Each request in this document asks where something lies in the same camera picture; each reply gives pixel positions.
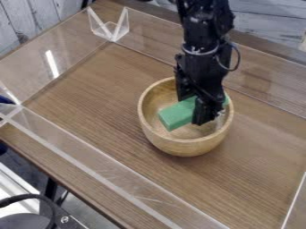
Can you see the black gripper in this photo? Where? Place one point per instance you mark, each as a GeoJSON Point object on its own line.
{"type": "Point", "coordinates": [200, 70]}

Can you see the green rectangular block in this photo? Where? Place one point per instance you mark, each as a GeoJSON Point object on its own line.
{"type": "Point", "coordinates": [176, 115]}

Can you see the brown wooden bowl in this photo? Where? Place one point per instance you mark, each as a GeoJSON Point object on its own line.
{"type": "Point", "coordinates": [189, 140]}

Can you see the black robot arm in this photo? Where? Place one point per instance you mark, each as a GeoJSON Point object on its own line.
{"type": "Point", "coordinates": [205, 20]}

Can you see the clear acrylic tray walls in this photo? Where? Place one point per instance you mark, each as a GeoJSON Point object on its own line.
{"type": "Point", "coordinates": [76, 80]}

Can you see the black table leg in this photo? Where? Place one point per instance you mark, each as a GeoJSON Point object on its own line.
{"type": "Point", "coordinates": [50, 189]}

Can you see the blue object at left edge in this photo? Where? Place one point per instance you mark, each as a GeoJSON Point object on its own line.
{"type": "Point", "coordinates": [5, 100]}

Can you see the black metal base plate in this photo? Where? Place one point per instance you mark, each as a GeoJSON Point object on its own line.
{"type": "Point", "coordinates": [61, 220]}

